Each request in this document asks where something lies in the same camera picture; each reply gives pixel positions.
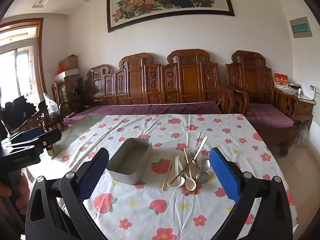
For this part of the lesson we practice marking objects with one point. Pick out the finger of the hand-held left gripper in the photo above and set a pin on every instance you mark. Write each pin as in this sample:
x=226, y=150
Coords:
x=50, y=138
x=27, y=133

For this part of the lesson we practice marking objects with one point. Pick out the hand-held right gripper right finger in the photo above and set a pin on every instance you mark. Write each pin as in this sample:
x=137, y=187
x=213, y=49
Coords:
x=225, y=177

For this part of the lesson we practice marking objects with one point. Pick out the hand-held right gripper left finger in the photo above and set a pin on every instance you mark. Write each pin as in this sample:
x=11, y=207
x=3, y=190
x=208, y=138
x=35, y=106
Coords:
x=92, y=175

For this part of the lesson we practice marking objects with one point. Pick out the metal spoon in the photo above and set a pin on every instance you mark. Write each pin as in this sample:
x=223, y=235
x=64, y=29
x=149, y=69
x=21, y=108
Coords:
x=206, y=166
x=204, y=178

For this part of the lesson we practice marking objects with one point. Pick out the rectangular metal tray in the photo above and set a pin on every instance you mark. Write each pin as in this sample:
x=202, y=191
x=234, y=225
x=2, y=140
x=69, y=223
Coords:
x=117, y=177

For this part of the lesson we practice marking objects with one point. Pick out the white plastic fork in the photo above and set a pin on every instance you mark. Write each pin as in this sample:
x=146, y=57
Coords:
x=203, y=142

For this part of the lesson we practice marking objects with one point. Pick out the wooden chopstick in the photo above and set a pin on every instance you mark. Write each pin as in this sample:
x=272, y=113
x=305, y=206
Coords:
x=166, y=177
x=182, y=173

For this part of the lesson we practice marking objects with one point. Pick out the person's left hand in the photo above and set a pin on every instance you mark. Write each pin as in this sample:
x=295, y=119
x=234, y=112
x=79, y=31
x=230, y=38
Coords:
x=23, y=192

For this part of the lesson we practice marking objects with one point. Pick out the small wooden chair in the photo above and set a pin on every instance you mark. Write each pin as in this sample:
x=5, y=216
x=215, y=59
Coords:
x=47, y=120

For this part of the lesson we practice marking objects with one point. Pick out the dark cloth bundle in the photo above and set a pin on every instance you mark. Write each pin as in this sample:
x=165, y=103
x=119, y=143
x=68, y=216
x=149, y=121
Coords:
x=17, y=112

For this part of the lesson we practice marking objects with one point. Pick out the clear plastic bag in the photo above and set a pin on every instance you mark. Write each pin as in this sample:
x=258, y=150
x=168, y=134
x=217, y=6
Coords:
x=51, y=106

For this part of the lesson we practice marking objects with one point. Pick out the floral strawberry tablecloth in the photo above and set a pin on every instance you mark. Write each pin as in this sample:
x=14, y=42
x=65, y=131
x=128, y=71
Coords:
x=150, y=205

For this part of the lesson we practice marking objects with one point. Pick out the wood-framed balcony door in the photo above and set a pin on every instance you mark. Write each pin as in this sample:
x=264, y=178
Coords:
x=17, y=67

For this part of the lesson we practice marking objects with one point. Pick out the purple armchair cushion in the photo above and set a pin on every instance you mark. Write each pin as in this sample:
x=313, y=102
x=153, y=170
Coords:
x=270, y=117

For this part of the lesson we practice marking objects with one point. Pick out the brown cardboard box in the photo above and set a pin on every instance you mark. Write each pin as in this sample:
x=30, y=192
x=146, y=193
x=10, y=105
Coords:
x=69, y=62

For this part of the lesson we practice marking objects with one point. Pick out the purple sofa cushion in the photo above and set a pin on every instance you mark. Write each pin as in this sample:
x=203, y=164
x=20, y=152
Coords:
x=150, y=109

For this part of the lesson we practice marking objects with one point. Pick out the plastic bag on floor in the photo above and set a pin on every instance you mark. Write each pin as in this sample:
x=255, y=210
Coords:
x=303, y=135

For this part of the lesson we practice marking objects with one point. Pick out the carved wooden armchair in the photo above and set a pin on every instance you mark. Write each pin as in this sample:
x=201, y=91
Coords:
x=250, y=80

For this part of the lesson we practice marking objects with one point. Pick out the wooden side table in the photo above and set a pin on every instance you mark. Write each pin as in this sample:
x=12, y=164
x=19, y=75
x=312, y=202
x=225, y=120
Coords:
x=305, y=107

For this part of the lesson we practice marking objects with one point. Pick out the red desk calendar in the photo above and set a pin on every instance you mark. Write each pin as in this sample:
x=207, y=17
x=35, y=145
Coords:
x=280, y=80

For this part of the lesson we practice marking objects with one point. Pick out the carved wooden sofa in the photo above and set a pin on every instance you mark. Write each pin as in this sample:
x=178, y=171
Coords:
x=155, y=80

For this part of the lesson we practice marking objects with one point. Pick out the white box with blue print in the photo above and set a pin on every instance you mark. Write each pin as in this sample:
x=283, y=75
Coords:
x=309, y=91

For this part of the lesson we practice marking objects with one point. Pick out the framed peacock flower painting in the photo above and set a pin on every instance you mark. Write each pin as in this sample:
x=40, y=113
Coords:
x=170, y=0

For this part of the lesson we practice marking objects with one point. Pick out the wall electrical panel box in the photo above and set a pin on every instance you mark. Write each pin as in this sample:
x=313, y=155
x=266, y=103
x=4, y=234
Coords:
x=301, y=27

